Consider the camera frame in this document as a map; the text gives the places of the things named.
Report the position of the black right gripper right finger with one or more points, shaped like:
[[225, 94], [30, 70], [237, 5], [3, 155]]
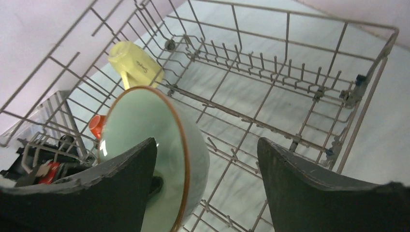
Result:
[[305, 197]]

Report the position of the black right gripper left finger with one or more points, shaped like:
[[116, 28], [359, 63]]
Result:
[[109, 197]]

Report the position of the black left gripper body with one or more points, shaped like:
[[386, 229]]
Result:
[[40, 162]]

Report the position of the pale green cup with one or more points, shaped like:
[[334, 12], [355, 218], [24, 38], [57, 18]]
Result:
[[182, 156]]

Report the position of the grey wire dish rack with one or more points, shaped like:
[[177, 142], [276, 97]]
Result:
[[241, 69]]

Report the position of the yellow mug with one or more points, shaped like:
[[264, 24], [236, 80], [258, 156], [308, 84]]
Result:
[[135, 66]]

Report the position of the small orange cup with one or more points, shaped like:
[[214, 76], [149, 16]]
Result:
[[96, 124]]

